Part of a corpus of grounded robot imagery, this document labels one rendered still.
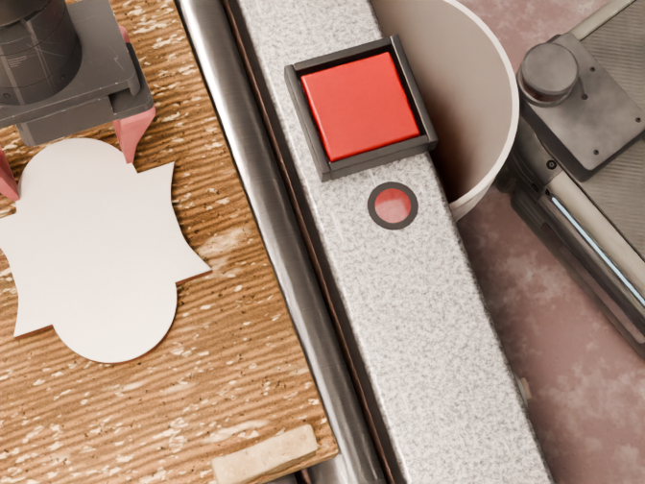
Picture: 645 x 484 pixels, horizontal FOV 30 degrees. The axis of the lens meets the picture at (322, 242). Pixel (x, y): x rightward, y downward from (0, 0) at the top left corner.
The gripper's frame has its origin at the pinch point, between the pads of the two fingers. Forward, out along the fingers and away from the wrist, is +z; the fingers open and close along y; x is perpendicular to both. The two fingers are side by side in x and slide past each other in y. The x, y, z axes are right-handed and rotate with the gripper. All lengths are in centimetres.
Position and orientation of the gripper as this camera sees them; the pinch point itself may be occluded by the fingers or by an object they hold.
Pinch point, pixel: (69, 167)
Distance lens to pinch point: 71.9
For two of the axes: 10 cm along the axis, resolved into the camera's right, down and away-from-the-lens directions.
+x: 3.5, 7.7, -5.3
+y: -9.4, 3.2, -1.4
